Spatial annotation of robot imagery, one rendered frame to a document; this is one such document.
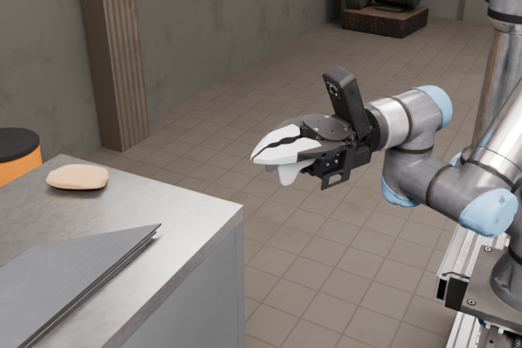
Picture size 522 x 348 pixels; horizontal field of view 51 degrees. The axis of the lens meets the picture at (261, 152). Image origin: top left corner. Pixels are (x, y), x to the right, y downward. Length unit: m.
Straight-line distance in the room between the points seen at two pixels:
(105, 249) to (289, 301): 1.55
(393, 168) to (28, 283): 0.72
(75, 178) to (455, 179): 0.95
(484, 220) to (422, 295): 1.96
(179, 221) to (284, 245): 1.71
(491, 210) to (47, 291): 0.79
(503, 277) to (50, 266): 0.89
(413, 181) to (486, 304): 0.37
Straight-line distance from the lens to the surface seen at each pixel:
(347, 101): 0.74
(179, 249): 1.22
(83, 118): 3.95
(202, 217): 1.32
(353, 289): 2.74
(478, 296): 1.19
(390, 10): 7.12
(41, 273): 1.19
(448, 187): 0.86
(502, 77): 1.07
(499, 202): 0.84
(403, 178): 0.91
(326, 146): 0.73
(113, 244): 1.22
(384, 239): 3.09
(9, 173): 2.89
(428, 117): 0.88
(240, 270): 1.45
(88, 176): 1.47
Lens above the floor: 1.78
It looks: 27 degrees down
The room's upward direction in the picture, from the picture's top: straight up
